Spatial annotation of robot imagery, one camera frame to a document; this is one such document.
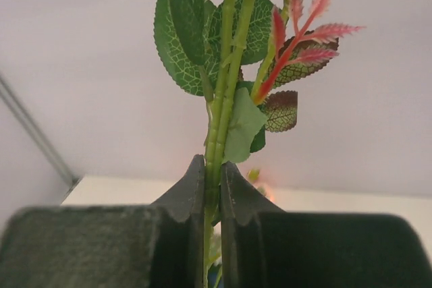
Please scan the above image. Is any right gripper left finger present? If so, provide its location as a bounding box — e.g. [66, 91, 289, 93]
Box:
[1, 154, 205, 287]

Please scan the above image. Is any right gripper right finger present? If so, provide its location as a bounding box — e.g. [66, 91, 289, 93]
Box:
[219, 163, 431, 288]

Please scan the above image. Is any pink rose stem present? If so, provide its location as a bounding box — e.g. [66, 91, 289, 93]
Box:
[153, 0, 358, 287]

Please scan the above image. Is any pink artificial flower bouquet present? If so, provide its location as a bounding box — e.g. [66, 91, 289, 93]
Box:
[246, 168, 273, 200]

